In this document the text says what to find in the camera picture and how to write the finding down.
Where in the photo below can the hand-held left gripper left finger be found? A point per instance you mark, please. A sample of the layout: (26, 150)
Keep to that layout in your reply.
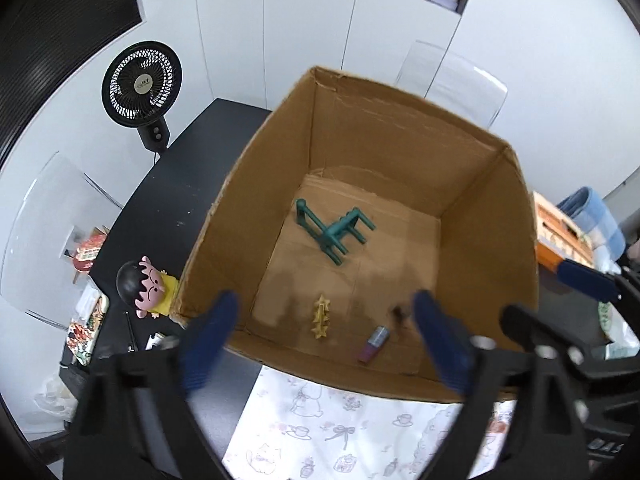
(210, 335)

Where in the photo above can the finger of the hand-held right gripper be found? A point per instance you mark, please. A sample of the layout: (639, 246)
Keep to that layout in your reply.
(585, 280)
(525, 325)

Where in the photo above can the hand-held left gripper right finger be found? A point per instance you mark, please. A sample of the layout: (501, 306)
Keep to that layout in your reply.
(440, 340)

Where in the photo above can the purple lipstick tube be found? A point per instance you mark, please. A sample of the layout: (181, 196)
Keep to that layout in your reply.
(375, 344)

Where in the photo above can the yellow spiky toy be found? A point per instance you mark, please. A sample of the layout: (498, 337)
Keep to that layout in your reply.
(321, 320)

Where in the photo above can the teal toy chair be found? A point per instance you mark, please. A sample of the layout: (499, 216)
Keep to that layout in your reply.
(320, 232)

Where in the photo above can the brown cardboard box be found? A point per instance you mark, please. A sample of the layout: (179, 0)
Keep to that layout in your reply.
(400, 150)

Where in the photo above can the white plastic bag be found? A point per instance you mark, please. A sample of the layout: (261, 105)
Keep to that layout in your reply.
(617, 330)

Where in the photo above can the blue checked blanket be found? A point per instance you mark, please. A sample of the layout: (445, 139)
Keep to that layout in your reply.
(595, 220)

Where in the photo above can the orange printed carton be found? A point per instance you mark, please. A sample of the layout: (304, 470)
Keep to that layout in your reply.
(550, 225)

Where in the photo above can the black-haired doll figure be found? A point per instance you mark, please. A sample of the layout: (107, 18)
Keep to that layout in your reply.
(150, 290)

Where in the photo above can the printed snack packet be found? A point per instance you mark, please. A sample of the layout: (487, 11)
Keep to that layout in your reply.
(87, 330)

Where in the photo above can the white printed table mat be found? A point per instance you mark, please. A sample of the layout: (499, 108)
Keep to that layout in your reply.
(325, 425)

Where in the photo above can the red decorated ornament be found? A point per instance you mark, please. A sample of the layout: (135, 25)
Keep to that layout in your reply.
(90, 252)

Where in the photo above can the crumpled white bag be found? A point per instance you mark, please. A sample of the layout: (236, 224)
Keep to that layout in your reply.
(55, 397)

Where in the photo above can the black desk fan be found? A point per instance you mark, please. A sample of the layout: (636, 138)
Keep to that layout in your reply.
(142, 82)

